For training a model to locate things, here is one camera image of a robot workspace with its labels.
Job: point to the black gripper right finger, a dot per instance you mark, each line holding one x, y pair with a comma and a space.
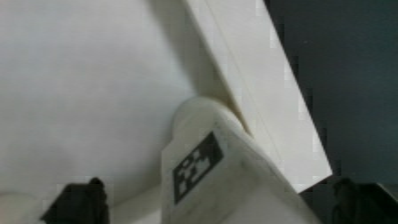
367, 203

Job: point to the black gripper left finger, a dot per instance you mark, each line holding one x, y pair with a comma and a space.
79, 207

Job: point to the white table leg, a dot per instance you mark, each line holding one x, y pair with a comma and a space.
223, 185

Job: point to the white square tabletop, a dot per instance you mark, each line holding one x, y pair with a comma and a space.
106, 61

